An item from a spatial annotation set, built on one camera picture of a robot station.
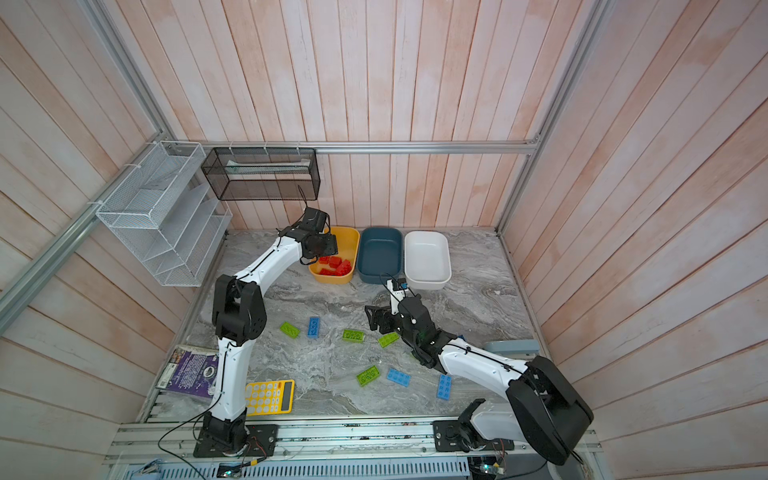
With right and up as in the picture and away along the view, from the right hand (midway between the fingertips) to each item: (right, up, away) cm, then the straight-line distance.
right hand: (377, 304), depth 85 cm
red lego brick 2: (-12, +10, +17) cm, 23 cm away
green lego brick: (-28, -9, +8) cm, 31 cm away
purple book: (-52, -19, -3) cm, 56 cm away
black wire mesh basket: (-41, +44, +20) cm, 63 cm away
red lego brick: (-16, +12, +23) cm, 31 cm away
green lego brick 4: (-3, -21, +1) cm, 21 cm away
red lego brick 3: (-17, +8, +19) cm, 27 cm away
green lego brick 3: (+3, -12, +5) cm, 13 cm away
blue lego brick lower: (+6, -21, -1) cm, 22 cm away
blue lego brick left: (-20, -8, +7) cm, 23 cm away
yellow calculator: (-29, -24, -6) cm, 38 cm away
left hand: (-17, +16, +17) cm, 29 cm away
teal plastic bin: (+1, +15, +25) cm, 29 cm away
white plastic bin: (+18, +12, +23) cm, 32 cm away
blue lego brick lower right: (+18, -22, -5) cm, 29 cm away
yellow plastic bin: (-11, +21, +31) cm, 39 cm away
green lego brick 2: (-7, -11, +5) cm, 14 cm away
